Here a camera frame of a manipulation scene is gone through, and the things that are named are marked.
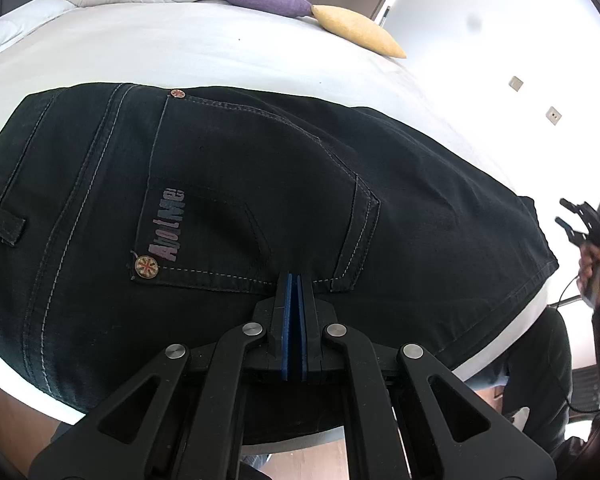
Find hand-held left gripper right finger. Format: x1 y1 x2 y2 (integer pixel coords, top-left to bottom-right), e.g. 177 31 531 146
294 272 557 480

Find person's right hand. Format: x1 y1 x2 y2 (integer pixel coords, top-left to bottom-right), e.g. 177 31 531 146
578 247 600 308

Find person's dark trouser leg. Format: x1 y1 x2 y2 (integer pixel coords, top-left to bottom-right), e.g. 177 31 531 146
500 305 574 428

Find black pants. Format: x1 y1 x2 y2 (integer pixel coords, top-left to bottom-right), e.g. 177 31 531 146
0 82 560 446

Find yellow cushion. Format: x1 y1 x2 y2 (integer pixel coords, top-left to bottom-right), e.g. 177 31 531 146
311 5 407 59

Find bed with white sheet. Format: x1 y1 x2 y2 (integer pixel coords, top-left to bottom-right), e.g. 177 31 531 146
0 0 552 456

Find black cable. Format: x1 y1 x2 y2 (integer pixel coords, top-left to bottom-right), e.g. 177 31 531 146
547 274 582 312

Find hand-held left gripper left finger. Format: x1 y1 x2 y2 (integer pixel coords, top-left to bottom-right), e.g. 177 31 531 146
27 271 295 480

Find purple cushion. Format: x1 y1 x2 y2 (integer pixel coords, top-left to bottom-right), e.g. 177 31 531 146
220 0 315 20

